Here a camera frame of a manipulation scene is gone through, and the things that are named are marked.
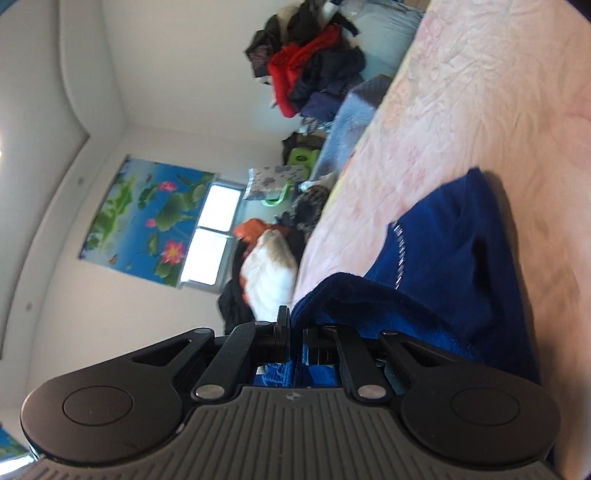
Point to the green plastic hanger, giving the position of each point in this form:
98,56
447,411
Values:
280,197

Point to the green plastic stool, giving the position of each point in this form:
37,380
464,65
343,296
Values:
301,156

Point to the lotus flower wall poster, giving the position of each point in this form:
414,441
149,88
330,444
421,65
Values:
146,220

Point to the blue fleece garment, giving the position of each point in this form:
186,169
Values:
444,276

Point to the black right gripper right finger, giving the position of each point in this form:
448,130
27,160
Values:
463,412

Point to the floral pillow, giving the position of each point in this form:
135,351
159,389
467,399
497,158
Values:
266,182

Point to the black garment hanging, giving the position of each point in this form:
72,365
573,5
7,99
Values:
231,305

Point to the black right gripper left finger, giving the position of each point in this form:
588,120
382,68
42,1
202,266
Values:
133,404

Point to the pink floral bed sheet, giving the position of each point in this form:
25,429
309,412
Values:
503,86

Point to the dark clothes pile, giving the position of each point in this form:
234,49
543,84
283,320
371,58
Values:
328,75

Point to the red jacket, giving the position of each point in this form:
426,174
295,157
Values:
286,65

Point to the light blue pillow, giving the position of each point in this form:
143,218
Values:
386,32

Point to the light blue fleece blanket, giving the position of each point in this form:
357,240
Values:
354,116

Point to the leopard print garment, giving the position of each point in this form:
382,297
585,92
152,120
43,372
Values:
306,211

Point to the orange garment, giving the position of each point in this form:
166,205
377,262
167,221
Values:
250,230

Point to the bright window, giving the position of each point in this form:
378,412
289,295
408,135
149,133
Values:
211,241

